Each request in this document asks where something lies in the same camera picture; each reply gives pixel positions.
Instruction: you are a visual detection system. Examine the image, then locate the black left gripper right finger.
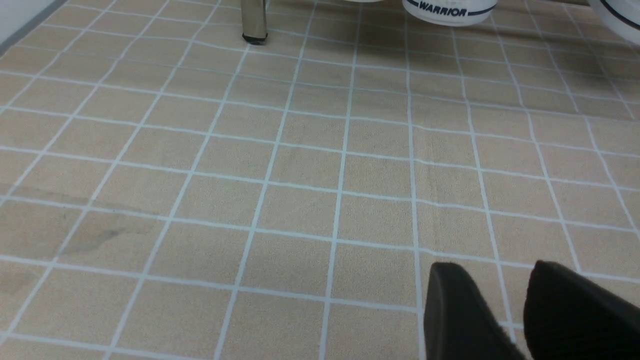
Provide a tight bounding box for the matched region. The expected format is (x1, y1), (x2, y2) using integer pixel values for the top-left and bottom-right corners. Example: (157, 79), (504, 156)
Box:
(523, 260), (640, 360)

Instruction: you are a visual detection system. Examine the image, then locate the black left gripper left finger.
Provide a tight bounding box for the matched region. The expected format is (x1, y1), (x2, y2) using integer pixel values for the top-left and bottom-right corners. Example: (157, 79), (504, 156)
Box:
(423, 262), (526, 360)

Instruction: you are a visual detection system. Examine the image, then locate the navy canvas shoe white sole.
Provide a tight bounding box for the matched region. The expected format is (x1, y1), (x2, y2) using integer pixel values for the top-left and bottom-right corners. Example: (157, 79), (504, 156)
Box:
(588, 0), (640, 45)

